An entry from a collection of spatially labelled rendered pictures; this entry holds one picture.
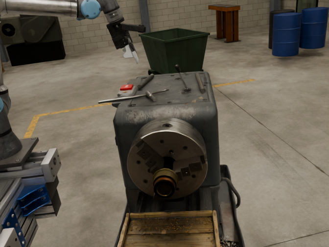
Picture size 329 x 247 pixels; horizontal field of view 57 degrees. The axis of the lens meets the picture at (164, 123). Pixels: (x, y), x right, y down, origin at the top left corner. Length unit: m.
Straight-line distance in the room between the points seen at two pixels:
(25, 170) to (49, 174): 0.10
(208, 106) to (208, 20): 10.53
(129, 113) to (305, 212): 1.82
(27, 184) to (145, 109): 0.58
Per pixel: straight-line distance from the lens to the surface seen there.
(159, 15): 11.28
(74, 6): 1.27
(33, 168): 1.36
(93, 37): 11.13
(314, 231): 2.58
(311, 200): 2.85
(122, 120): 1.31
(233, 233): 1.69
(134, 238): 1.21
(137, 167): 1.21
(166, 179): 1.07
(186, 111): 1.28
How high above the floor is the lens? 1.72
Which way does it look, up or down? 24 degrees down
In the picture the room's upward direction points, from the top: 6 degrees counter-clockwise
